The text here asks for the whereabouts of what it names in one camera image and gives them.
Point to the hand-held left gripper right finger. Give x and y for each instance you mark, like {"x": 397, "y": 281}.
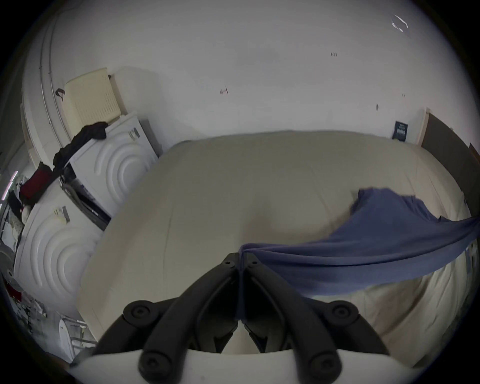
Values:
{"x": 300, "y": 318}

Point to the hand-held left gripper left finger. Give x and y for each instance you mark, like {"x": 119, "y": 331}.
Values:
{"x": 176, "y": 318}

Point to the dark blue shirt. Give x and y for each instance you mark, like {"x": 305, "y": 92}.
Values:
{"x": 360, "y": 247}

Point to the bed with beige sheet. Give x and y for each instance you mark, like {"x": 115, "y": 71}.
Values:
{"x": 225, "y": 195}

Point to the white washing machine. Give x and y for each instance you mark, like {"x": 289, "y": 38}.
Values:
{"x": 52, "y": 251}
{"x": 112, "y": 168}

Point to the red and black bag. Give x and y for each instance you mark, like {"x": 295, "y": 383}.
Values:
{"x": 35, "y": 183}

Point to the black garment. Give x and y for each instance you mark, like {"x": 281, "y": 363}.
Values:
{"x": 77, "y": 144}

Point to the small dark blue card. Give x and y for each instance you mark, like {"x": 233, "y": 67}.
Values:
{"x": 400, "y": 130}

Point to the dark wooden headboard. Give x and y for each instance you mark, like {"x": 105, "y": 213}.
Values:
{"x": 452, "y": 153}

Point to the cream plastic laundry basket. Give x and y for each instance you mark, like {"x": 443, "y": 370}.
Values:
{"x": 92, "y": 99}

